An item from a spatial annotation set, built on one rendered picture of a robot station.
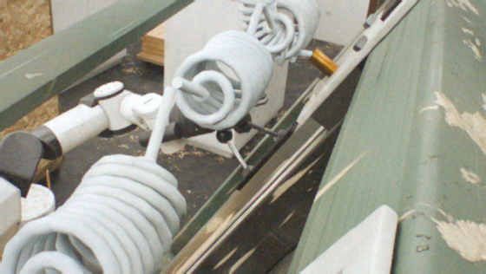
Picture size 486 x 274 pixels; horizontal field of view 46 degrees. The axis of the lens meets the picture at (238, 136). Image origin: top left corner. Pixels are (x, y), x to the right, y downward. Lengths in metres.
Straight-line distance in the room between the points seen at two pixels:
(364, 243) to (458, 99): 0.13
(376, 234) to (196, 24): 3.45
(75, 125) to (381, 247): 1.32
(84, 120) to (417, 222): 1.32
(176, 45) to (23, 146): 2.44
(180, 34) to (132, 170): 3.40
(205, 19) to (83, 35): 3.28
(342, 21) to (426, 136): 5.85
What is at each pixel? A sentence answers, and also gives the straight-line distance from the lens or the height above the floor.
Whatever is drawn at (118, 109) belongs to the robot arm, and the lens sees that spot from 1.50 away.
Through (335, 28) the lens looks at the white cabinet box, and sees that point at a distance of 6.14.
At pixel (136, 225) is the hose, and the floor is 1.89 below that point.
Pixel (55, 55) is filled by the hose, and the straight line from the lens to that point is 0.28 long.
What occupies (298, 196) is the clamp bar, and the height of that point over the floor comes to 1.69.
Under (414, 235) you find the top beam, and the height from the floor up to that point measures 1.96.
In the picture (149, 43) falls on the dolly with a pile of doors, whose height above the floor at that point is 0.22.
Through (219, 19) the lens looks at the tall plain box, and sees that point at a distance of 3.53.
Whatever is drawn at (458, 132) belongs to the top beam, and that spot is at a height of 1.96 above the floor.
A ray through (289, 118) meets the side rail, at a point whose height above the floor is 1.43.
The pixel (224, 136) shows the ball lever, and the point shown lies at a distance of 1.26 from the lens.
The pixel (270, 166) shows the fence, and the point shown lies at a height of 1.44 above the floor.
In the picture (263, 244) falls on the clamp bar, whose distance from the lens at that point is 0.73.
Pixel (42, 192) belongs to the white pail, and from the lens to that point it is 3.01.
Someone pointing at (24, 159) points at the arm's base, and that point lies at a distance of 1.40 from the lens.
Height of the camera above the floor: 2.08
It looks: 30 degrees down
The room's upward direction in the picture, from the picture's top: 5 degrees clockwise
